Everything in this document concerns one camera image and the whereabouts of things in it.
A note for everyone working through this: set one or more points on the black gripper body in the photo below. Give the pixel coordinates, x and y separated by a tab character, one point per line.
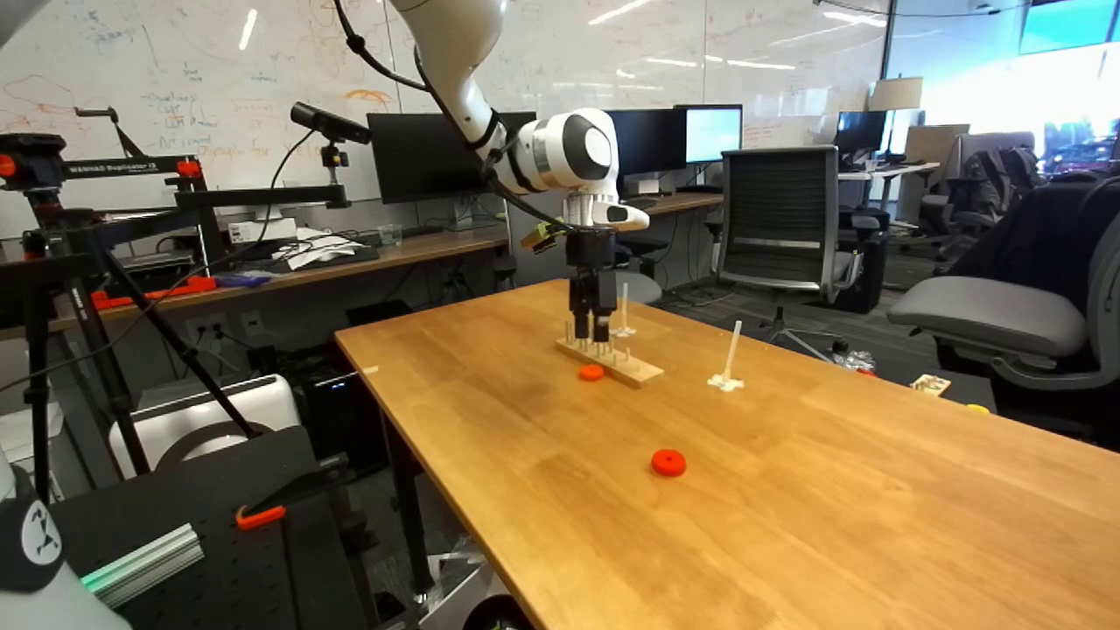
594	261

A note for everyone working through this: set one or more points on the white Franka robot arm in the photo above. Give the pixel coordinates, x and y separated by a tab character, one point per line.
459	58

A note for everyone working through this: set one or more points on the wooden peg board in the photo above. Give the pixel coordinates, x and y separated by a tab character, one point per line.
618	364

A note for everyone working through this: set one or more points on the clear plastic rod stand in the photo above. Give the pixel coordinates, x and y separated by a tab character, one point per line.
623	333
726	380

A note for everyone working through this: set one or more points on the lit computer monitor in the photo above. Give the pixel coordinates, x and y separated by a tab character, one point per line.
707	135

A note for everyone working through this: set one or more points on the black mesh office chair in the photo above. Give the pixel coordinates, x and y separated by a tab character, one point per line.
774	210

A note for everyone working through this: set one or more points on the long wooden desk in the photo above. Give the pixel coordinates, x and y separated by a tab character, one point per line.
388	250

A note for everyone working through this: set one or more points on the large black computer monitor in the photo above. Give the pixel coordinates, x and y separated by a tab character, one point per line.
409	159

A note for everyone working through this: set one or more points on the black table leg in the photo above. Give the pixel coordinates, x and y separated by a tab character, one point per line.
409	511

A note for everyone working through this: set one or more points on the white papers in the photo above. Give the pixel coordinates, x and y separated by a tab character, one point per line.
311	250

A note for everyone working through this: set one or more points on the cream block strip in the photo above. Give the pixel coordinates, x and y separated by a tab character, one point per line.
929	384

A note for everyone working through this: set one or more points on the purple flat item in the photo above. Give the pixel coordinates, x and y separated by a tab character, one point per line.
247	277

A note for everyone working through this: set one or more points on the beige lamp shade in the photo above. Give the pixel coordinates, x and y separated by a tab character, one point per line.
898	93

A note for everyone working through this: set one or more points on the small yellow block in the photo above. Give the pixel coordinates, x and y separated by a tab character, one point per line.
975	407

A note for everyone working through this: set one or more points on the grey office chair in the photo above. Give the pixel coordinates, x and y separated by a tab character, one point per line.
991	315

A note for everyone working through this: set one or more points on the white robot controller box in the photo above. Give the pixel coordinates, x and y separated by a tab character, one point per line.
205	421

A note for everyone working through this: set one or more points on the dark background office chair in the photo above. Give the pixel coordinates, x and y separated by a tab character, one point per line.
982	186

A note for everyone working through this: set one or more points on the red tool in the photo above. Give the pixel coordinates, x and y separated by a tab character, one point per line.
153	293

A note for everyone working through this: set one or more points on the black equipment case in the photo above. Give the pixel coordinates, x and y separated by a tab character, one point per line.
231	571

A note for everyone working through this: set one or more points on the silver metal tube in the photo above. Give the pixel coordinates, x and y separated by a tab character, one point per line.
140	565

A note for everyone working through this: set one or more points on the black cap with logo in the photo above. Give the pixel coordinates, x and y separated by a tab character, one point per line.
28	545

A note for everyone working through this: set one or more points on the black stereo camera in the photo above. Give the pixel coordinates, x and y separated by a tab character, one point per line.
332	125

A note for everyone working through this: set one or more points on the black camera tripod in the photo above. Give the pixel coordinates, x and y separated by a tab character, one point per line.
116	169

